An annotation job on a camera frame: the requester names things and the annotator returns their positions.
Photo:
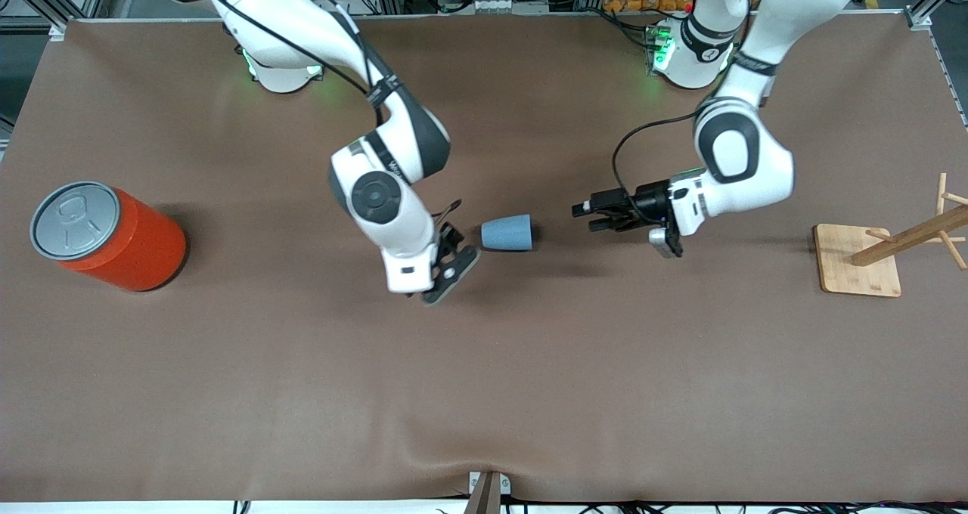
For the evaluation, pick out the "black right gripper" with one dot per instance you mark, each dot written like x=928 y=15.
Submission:
x=451 y=237

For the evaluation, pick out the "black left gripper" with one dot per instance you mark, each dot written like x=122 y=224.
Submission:
x=648 y=199

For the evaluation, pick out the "light blue plastic cup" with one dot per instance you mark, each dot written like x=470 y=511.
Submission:
x=507 y=233

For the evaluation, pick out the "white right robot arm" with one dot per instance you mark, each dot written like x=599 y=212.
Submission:
x=265 y=0

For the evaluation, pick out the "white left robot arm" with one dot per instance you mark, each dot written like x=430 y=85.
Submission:
x=764 y=174

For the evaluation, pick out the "wooden cup rack stand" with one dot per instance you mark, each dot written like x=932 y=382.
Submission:
x=854 y=264

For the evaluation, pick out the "brown table cover cloth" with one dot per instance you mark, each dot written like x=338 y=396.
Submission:
x=484 y=363

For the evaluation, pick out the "white terminal block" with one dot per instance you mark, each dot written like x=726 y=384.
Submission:
x=495 y=4

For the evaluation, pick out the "orange can with silver lid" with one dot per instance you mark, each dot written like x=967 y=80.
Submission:
x=113 y=242

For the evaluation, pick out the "metal table clamp bracket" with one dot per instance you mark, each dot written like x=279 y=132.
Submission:
x=476 y=484

